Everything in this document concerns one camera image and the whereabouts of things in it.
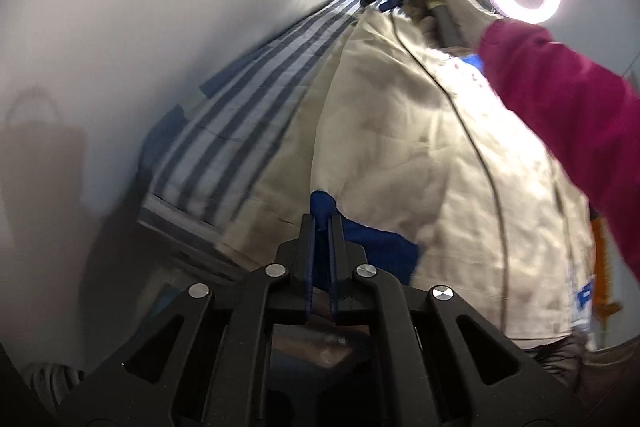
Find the orange object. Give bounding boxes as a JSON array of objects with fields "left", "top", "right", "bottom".
[{"left": 592, "top": 212, "right": 622, "bottom": 323}]

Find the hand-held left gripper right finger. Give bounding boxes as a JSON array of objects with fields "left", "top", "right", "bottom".
[{"left": 329, "top": 213, "right": 587, "bottom": 427}]

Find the person's right hand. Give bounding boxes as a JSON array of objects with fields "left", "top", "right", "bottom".
[{"left": 404, "top": 0, "right": 502, "bottom": 54}]

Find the beige jacket with blue lining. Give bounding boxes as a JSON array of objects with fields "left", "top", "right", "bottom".
[{"left": 220, "top": 4, "right": 598, "bottom": 353}]

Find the black cable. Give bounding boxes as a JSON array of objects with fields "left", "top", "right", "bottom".
[{"left": 390, "top": 12, "right": 512, "bottom": 308}]

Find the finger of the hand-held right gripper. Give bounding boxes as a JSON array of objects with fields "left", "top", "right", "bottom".
[{"left": 360, "top": 0, "right": 403, "bottom": 14}]

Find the blue white striped blanket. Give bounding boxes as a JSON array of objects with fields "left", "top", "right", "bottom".
[{"left": 145, "top": 0, "right": 373, "bottom": 230}]

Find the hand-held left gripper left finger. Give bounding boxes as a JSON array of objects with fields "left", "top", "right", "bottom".
[{"left": 60, "top": 214, "right": 317, "bottom": 427}]

